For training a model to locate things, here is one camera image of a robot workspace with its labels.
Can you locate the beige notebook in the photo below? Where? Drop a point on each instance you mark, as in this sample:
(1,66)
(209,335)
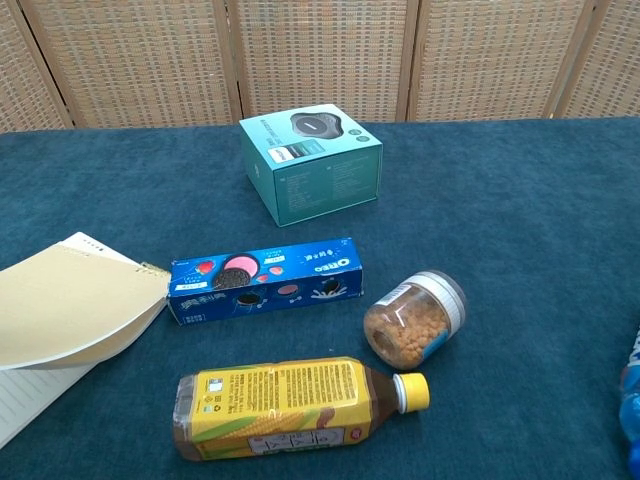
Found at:
(65,300)

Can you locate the teal product box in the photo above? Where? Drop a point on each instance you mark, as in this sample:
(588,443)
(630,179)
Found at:
(320,175)

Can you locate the blue Oreo cookie box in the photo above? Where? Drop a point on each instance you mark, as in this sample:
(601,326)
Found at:
(270,285)

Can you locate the clear jar of orange snacks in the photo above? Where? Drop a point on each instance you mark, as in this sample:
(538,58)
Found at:
(410,325)

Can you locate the yellow-label tea bottle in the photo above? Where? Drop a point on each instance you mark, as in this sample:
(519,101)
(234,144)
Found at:
(280,405)

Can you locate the dark teal table cloth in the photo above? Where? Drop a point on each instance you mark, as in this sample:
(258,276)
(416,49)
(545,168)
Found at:
(500,225)

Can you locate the woven bamboo folding screen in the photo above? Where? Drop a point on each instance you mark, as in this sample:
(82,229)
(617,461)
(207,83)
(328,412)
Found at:
(320,55)

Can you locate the blue Pepsi bottle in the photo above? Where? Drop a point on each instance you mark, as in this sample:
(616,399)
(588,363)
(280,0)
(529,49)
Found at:
(632,415)

